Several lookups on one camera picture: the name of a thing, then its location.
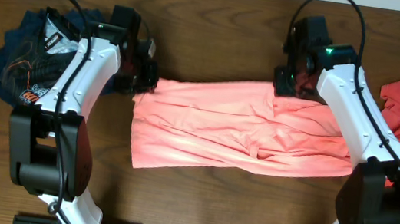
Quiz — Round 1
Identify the light coral pink shirt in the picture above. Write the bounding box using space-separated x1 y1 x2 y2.
131 79 352 178

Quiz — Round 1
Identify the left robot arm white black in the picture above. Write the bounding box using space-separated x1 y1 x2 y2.
9 22 158 224

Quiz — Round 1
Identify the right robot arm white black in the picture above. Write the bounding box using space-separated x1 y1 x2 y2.
274 36 400 224

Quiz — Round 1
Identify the black orange printed folded shirt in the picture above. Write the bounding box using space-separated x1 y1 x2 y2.
0 7 81 105

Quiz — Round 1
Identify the navy blue folded shirt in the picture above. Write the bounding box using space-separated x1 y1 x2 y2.
0 9 121 117

